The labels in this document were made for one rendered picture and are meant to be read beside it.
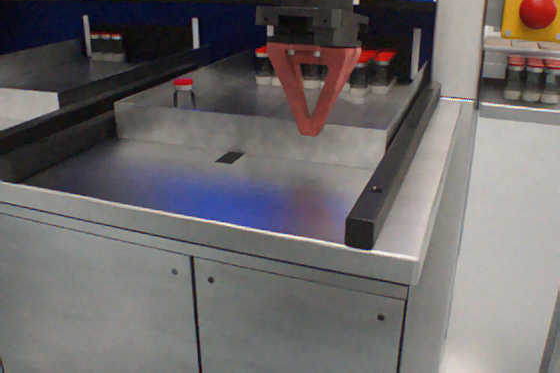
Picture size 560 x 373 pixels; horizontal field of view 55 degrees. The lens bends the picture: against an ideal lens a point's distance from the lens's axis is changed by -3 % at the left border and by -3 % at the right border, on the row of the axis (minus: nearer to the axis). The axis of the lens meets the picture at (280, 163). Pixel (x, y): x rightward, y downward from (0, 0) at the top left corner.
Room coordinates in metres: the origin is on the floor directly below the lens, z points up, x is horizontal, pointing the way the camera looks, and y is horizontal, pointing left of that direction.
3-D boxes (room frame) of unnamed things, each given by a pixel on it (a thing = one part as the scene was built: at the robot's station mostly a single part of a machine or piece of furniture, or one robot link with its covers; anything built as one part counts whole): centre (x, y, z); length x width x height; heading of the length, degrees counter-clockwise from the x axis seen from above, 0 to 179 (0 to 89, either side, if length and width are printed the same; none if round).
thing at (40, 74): (0.75, 0.29, 0.90); 0.34 x 0.26 x 0.04; 159
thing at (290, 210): (0.63, 0.16, 0.87); 0.70 x 0.48 x 0.02; 69
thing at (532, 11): (0.61, -0.29, 0.99); 0.04 x 0.04 x 0.04; 69
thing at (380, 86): (0.71, -0.05, 0.90); 0.18 x 0.02 x 0.05; 70
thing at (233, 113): (0.62, -0.02, 0.90); 0.34 x 0.26 x 0.04; 160
